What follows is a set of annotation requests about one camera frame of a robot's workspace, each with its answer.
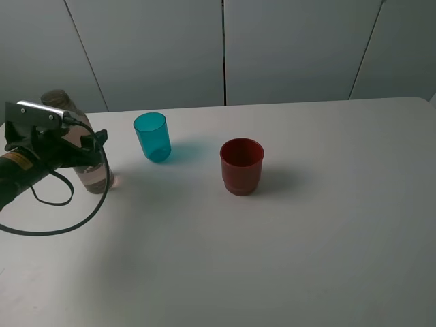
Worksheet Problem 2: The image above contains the black camera cable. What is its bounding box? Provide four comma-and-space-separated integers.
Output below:
0, 116, 114, 236

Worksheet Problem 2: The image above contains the teal translucent plastic cup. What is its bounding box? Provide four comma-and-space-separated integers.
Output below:
134, 112, 171, 163

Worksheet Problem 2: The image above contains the clear brownish plastic bottle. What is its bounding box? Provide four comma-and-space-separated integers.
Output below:
40, 89, 106, 194

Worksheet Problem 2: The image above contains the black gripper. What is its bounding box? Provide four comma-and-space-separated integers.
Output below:
3, 121, 108, 170

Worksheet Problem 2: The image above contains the red plastic cup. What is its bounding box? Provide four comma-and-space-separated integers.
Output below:
219, 138, 264, 196

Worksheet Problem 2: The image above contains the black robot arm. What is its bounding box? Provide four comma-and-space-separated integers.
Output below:
1, 121, 108, 208

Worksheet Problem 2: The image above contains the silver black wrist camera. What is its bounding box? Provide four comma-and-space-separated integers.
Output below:
5, 101, 72, 130

